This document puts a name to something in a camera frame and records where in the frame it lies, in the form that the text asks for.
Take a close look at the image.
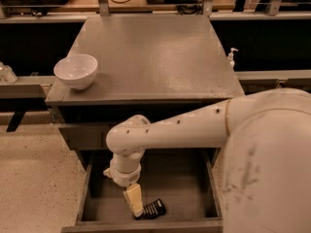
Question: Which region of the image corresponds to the closed grey top drawer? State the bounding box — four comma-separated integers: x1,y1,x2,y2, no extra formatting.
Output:
58,123,111,150

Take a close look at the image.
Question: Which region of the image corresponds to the white ceramic bowl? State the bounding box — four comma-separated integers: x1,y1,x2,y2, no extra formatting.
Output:
53,54,98,90

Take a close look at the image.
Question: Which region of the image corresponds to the white pump dispenser bottle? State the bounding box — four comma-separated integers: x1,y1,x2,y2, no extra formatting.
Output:
227,48,239,69

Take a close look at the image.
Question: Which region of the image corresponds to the dark rxbar chocolate bar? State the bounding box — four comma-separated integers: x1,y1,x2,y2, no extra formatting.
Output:
136,199,166,219

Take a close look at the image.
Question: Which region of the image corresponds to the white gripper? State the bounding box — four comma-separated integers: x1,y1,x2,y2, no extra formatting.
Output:
103,152,144,217

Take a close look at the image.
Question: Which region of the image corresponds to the black cable bundle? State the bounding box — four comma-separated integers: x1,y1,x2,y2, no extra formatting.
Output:
176,0,204,17

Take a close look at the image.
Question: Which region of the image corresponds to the open grey middle drawer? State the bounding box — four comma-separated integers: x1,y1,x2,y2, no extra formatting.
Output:
61,150,223,233

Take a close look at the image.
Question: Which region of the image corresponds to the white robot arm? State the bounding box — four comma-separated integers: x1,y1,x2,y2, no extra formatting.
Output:
104,88,311,233

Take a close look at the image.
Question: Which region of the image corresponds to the grey metal rail frame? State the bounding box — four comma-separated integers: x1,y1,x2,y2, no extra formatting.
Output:
0,0,311,20

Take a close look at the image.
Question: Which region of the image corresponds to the grey wooden drawer cabinet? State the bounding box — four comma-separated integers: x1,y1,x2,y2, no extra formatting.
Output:
45,14,246,233

